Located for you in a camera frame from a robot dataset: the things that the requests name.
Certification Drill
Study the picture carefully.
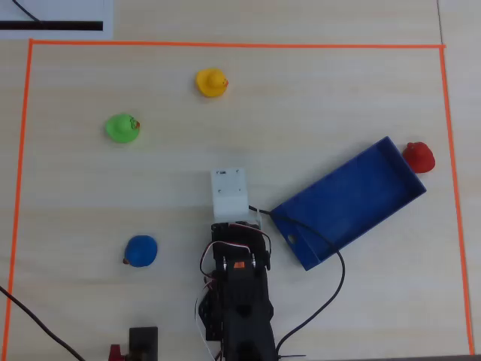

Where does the blue rubber duck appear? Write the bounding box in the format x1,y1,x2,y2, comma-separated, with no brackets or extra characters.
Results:
122,235,159,268

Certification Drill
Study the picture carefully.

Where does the red rubber duck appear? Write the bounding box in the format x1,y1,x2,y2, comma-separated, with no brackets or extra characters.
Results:
402,141,436,174

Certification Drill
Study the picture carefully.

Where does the green rubber duck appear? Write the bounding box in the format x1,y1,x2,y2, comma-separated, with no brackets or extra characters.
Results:
104,113,142,144

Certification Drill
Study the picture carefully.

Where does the white paper with black bar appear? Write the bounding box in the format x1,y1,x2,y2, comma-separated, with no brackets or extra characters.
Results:
0,0,114,40

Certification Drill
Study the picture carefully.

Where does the black table clamp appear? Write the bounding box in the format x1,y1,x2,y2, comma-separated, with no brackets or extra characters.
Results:
129,326,159,361

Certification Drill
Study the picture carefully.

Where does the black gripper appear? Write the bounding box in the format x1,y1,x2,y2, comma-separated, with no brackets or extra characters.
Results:
210,221,265,246

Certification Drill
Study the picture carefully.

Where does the white gripper camera box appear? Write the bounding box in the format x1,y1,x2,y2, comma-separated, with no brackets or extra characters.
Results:
210,167,263,231

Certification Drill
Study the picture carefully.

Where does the thick black table cable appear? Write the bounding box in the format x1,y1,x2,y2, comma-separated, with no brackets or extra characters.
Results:
0,285,86,361

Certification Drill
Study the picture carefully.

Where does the thin black cable on paper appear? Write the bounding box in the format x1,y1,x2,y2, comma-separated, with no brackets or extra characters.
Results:
12,0,43,24

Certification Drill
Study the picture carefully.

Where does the blue plastic box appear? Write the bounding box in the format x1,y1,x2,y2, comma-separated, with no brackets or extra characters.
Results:
268,135,428,272

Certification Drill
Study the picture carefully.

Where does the black camera cable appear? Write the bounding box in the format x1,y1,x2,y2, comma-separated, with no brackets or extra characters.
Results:
248,205,346,356

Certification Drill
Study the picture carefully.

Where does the yellow rubber duck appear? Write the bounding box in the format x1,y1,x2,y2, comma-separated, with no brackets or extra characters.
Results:
195,68,230,99

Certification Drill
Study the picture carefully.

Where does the long orange tape strip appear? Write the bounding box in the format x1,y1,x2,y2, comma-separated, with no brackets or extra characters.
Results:
29,38,447,50

